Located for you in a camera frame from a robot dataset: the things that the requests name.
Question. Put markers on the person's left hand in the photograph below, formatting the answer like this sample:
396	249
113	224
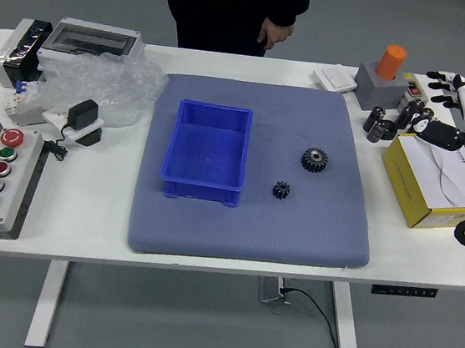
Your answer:
276	32

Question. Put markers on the big black gear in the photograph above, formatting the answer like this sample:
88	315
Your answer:
307	162

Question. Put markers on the orange cylinder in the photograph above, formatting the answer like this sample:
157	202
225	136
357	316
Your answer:
391	62

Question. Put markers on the white switch box red button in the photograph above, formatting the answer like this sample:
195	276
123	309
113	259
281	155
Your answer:
414	87

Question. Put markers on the black capacitor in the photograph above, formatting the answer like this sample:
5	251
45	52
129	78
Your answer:
389	131
416	106
427	112
376	132
403	118
374	119

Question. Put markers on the yellow and white cardboard box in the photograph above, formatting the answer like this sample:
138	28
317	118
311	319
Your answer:
415	195

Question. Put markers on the white table leg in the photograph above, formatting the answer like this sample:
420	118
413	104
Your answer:
347	330
46	304

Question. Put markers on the clear plastic bag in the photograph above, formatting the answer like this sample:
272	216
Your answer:
100	83

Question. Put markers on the blue-grey mat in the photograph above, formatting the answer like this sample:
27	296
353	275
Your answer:
250	235

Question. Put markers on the grey block holder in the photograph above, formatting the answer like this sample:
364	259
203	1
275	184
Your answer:
378	92

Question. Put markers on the white flat plate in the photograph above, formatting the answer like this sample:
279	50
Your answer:
54	118

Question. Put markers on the small black gear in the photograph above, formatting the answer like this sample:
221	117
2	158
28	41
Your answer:
277	191

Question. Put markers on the grey push-button station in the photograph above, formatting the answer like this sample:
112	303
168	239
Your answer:
0	198

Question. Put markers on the person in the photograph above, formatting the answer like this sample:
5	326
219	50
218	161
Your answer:
226	9

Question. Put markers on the black power adapter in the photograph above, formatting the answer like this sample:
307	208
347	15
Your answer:
83	114

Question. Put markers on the white circuit breaker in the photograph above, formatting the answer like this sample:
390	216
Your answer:
24	106

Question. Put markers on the blue plastic box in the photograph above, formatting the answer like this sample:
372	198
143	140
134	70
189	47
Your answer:
205	154

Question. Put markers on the white wall switch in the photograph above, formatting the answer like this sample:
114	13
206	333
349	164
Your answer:
336	78

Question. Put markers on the grey distribution box clear cover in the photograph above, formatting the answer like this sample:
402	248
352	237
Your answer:
92	38

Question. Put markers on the black and white enclosure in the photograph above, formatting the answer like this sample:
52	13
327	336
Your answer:
17	55

